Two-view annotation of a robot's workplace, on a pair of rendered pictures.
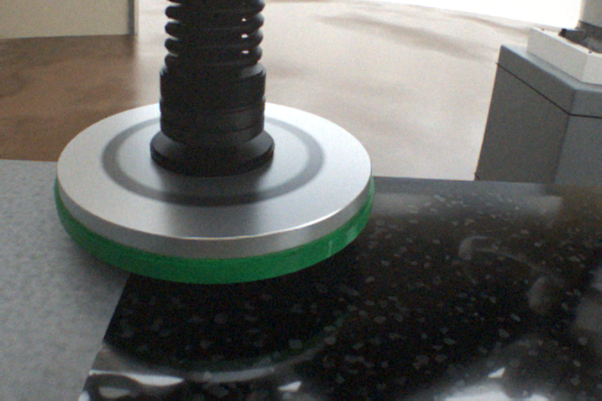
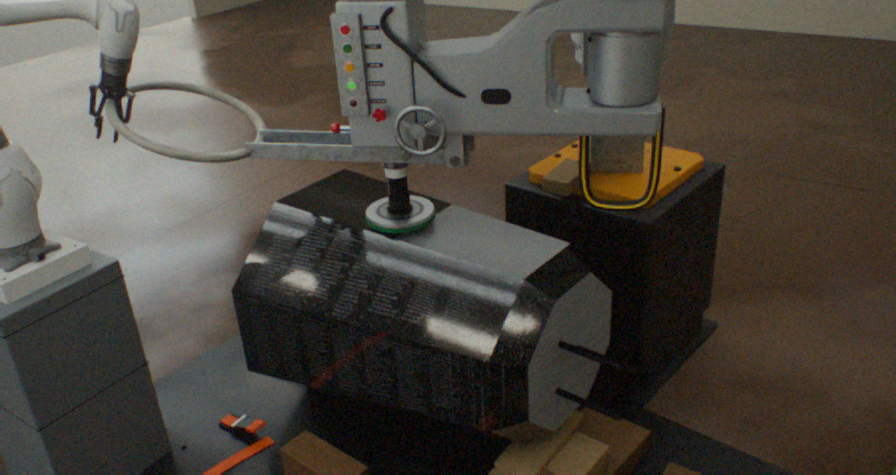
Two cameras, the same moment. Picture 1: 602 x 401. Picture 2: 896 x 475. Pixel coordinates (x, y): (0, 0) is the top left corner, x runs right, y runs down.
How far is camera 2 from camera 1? 2.68 m
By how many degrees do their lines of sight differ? 112
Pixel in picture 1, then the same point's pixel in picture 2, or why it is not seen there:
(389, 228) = not seen: hidden behind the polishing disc
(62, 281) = (439, 221)
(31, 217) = (439, 234)
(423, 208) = (357, 217)
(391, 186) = (354, 222)
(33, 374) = (451, 211)
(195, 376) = not seen: hidden behind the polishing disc
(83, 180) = (428, 208)
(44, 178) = (430, 243)
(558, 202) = (322, 209)
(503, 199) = (335, 214)
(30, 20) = not seen: outside the picture
